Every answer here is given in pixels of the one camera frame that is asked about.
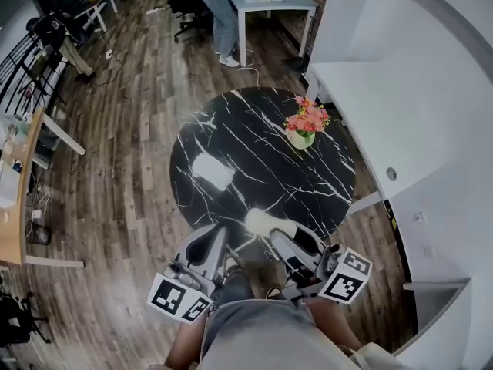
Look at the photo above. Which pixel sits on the black swivel chair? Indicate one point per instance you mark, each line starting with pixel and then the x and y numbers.
pixel 19 318

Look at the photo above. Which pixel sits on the person's beige sleeve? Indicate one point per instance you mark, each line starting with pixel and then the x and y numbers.
pixel 373 357
pixel 173 367

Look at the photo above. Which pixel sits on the small white table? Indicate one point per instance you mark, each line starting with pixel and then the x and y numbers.
pixel 96 8

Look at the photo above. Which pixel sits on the person's blue jeans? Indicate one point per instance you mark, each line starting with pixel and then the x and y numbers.
pixel 237 289

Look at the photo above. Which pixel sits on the person's shoe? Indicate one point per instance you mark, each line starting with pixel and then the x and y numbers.
pixel 273 291
pixel 232 264

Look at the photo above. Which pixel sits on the white curved counter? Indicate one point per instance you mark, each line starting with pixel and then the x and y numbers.
pixel 443 345

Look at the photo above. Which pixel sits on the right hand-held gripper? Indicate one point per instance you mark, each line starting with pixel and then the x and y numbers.
pixel 343 283

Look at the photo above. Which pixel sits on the person's right shoe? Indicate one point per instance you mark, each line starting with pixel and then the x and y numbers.
pixel 273 291

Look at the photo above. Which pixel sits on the person's grey shirt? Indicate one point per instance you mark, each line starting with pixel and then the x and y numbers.
pixel 262 337

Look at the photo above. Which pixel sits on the person's left shoe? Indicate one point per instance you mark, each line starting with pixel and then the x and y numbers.
pixel 232 264

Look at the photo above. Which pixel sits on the person's beige right sleeve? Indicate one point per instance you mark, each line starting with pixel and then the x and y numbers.
pixel 373 357

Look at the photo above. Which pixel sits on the black floor bin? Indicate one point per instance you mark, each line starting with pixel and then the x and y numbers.
pixel 40 233

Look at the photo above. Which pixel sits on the black marble round table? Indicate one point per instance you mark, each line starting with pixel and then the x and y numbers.
pixel 269 168

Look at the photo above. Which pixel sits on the yellow wall tag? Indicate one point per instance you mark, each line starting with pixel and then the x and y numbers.
pixel 393 218

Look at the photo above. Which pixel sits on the black office chair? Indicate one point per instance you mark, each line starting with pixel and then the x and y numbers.
pixel 188 6

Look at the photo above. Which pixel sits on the white paper stack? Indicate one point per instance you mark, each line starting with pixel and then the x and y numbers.
pixel 7 183

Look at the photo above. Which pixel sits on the wooden desk with white legs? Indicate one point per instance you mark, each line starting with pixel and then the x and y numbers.
pixel 17 237

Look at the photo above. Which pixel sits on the black metal railing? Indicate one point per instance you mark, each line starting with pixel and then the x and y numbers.
pixel 27 75

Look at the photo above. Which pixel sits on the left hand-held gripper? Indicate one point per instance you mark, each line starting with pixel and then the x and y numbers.
pixel 167 295

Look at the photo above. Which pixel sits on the cream pot of pink flowers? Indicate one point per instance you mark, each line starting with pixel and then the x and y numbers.
pixel 306 123

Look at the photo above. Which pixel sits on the person's beige left sleeve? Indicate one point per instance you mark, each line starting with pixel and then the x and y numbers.
pixel 173 367

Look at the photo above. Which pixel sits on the person's left forearm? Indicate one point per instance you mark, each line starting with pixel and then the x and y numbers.
pixel 186 341

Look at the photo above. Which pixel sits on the person's right forearm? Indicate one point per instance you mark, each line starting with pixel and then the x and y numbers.
pixel 333 322

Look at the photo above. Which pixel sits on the white power strip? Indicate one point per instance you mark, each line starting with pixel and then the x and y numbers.
pixel 37 213

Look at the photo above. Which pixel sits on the white wall outlet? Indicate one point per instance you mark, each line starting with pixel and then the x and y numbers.
pixel 420 217
pixel 429 251

